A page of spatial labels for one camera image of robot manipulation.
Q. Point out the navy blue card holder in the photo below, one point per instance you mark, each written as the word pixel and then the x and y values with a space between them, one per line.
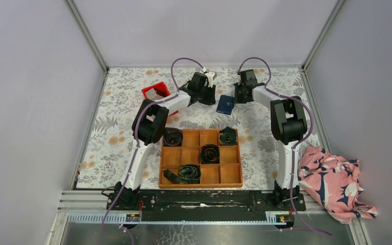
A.
pixel 225 105

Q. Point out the stack of silver cards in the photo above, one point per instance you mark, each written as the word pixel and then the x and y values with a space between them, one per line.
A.
pixel 153 95

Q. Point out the wooden compartment tray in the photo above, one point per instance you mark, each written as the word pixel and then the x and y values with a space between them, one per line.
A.
pixel 226 174

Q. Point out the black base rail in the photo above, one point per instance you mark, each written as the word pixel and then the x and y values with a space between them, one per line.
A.
pixel 238 206

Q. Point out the rolled dark tie centre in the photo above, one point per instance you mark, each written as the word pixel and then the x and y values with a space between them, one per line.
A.
pixel 210 154

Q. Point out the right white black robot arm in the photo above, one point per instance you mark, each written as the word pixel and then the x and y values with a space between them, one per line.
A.
pixel 288 127

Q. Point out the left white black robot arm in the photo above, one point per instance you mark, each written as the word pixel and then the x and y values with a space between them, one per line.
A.
pixel 149 126

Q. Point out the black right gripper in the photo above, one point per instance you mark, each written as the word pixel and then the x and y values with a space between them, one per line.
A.
pixel 237 86

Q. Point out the rolled green tie bottom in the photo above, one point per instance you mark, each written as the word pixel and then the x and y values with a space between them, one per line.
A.
pixel 187 174

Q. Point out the pink floral cloth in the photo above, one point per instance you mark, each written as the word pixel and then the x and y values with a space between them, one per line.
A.
pixel 332 181

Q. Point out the rolled dark tie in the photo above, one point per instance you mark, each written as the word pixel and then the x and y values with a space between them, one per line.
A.
pixel 210 154
pixel 173 137

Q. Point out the rolled dark tie top left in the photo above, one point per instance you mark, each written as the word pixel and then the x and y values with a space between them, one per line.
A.
pixel 173 137

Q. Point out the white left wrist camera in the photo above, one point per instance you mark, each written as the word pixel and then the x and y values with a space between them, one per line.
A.
pixel 211 75

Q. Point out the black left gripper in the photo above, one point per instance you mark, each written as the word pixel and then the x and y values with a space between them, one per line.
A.
pixel 206 95

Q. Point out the red plastic bin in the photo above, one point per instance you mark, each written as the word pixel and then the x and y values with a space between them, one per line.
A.
pixel 160 88

